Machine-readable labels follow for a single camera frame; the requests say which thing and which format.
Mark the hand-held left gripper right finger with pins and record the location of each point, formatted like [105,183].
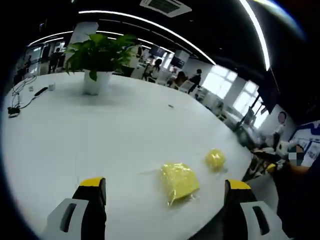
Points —
[240,215]

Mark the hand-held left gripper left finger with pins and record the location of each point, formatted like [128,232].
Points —
[85,212]

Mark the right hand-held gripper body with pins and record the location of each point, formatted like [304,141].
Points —
[286,148]

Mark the bright window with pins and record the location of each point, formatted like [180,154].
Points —
[225,87]

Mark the curved ceiling light strip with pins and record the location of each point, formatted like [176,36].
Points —
[258,32]

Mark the small grey table object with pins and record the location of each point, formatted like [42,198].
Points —
[171,106]

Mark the black power strip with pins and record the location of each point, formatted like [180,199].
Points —
[41,91]

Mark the white charger adapter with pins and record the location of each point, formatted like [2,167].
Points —
[51,87]

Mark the small white plug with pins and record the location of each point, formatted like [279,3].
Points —
[31,88]

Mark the green potted plant white pot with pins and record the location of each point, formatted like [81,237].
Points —
[97,77]

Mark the long ceiling light strip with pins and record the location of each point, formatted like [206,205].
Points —
[150,22]

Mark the ceiling air conditioner vent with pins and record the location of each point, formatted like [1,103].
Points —
[166,6]

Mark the blue white wall poster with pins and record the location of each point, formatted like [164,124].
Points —
[310,135]

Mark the dark wall monitor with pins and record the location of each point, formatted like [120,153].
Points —
[271,90]

